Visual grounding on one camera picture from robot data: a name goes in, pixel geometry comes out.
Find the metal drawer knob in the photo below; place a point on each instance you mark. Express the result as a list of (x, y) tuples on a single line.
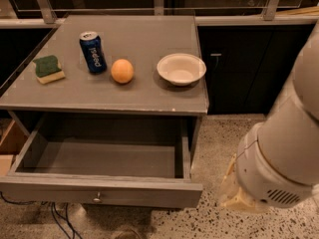
[(97, 199)]

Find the grey top drawer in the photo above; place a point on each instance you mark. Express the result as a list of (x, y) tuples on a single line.
[(130, 160)]

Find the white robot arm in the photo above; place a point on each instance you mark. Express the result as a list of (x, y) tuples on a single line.
[(277, 161)]

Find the blue Pepsi can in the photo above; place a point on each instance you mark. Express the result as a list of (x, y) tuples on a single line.
[(91, 46)]

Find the dark wall cabinet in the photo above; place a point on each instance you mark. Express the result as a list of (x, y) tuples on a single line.
[(247, 66)]

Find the green yellow sponge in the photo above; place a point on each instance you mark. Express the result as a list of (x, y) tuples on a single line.
[(48, 69)]

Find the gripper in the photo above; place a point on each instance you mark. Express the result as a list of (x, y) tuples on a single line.
[(262, 174)]

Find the white paper bowl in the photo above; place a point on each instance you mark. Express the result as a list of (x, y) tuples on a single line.
[(181, 69)]

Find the orange fruit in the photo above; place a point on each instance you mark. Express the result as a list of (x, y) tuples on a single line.
[(122, 71)]

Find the grey cabinet table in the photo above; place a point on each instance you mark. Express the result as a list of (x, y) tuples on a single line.
[(143, 41)]

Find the glass railing with posts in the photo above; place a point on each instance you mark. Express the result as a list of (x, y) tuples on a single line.
[(205, 12)]

